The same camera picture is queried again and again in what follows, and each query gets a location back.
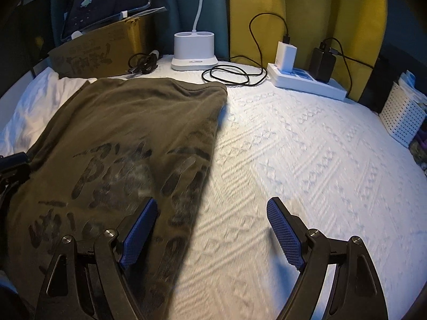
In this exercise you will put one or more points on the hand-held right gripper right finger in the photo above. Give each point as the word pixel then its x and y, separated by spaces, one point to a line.
pixel 283 236

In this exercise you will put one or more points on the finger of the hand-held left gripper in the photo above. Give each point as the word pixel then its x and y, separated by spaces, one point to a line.
pixel 15 163

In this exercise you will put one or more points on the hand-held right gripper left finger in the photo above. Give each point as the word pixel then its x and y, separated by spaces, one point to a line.
pixel 140 236

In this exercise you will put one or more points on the dark olive t-shirt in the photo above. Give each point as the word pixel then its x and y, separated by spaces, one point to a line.
pixel 116 123

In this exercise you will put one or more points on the white crumpled sheet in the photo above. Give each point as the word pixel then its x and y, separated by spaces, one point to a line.
pixel 33 106

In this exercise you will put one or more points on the brown cardboard box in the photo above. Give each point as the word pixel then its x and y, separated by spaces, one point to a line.
pixel 100 50

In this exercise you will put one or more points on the white tablet stand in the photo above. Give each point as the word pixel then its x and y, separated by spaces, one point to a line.
pixel 76 35

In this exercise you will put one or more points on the white power strip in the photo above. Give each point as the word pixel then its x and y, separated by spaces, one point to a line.
pixel 313 86

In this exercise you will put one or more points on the purple item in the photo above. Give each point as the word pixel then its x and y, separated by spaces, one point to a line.
pixel 423 146

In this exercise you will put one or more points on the white plastic basket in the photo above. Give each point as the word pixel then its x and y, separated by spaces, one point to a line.
pixel 403 116

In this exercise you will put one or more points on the black charger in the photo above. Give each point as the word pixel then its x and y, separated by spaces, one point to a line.
pixel 323 65

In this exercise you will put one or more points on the white charger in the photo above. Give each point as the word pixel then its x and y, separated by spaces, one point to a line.
pixel 285 56

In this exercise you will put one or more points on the black tablet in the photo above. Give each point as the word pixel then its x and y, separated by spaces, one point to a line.
pixel 100 3

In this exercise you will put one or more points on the white desk lamp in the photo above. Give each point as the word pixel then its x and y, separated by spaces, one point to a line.
pixel 193 50

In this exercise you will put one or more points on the blue white packet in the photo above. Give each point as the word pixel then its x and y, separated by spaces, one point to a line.
pixel 412 83

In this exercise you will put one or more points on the dark window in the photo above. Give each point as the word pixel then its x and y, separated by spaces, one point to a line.
pixel 403 50

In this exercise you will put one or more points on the teal curtain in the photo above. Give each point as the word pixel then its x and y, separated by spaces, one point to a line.
pixel 166 0

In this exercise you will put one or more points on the yellow curtain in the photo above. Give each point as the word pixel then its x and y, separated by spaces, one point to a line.
pixel 317 6

